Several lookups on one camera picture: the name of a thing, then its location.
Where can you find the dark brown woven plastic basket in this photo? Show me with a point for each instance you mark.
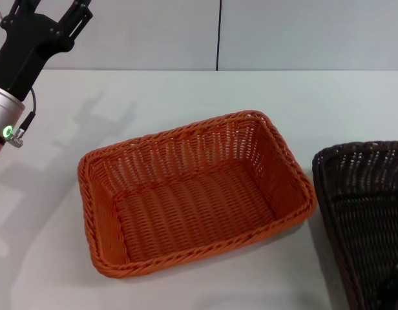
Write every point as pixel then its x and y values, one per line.
pixel 367 226

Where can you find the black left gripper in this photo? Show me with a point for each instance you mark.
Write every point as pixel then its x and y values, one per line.
pixel 27 55

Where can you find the orange woven plastic basket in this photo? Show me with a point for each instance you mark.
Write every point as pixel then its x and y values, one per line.
pixel 192 200

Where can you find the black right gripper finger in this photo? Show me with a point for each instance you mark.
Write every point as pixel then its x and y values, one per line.
pixel 394 290

